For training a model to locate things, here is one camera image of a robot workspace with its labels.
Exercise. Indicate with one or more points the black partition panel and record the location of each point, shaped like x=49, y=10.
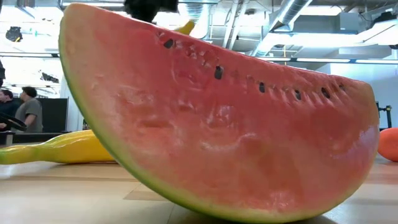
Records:
x=54, y=113

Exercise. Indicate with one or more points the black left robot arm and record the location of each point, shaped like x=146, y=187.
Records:
x=2, y=73

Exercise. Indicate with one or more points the long ceiling light strip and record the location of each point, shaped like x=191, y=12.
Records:
x=323, y=60

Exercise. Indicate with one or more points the person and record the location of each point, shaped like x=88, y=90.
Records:
x=31, y=112
x=7, y=107

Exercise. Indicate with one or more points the orange tangerine with leaf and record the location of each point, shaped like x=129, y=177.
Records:
x=390, y=144

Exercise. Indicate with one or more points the black ceiling fixture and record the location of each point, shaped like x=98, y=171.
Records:
x=14, y=33

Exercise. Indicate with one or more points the yellow banana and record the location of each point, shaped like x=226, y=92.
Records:
x=68, y=151
x=186, y=28

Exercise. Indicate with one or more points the black metal stand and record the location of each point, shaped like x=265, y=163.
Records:
x=388, y=116

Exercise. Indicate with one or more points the black curved chair part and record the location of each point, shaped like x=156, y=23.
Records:
x=14, y=123

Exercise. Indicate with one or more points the dark low bench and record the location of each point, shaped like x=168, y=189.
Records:
x=37, y=137

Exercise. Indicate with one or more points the red watermelon slice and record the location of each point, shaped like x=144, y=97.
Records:
x=217, y=140

